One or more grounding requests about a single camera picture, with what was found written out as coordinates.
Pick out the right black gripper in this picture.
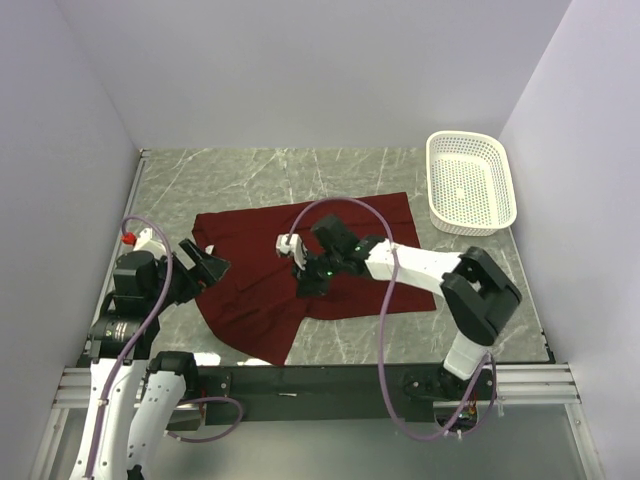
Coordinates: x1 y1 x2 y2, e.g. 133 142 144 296
292 249 345 300

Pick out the white perforated plastic basket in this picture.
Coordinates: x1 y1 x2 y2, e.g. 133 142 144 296
425 130 517 237

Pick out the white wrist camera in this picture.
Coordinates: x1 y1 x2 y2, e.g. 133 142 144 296
275 234 307 270
121 227 167 259

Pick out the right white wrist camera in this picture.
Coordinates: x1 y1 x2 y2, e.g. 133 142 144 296
275 234 307 270

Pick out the aluminium frame rail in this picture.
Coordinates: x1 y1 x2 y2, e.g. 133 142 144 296
52 147 584 411

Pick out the purple cable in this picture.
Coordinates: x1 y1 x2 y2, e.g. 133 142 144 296
84 214 244 479
287 198 499 442

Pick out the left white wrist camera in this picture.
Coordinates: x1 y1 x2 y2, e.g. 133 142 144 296
121 227 167 259

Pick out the dark red t-shirt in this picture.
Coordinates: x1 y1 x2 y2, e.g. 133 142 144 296
192 192 420 365

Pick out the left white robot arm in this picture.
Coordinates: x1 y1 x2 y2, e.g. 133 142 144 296
70 239 230 479

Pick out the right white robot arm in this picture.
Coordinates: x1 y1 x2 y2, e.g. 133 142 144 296
276 215 522 400

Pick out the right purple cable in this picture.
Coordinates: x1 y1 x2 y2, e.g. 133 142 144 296
287 198 499 442

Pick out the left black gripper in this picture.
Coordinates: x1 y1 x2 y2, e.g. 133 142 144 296
147 237 229 312

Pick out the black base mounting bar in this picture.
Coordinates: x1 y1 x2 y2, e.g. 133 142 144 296
179 363 470 422

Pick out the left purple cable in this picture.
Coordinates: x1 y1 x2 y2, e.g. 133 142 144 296
84 214 244 479

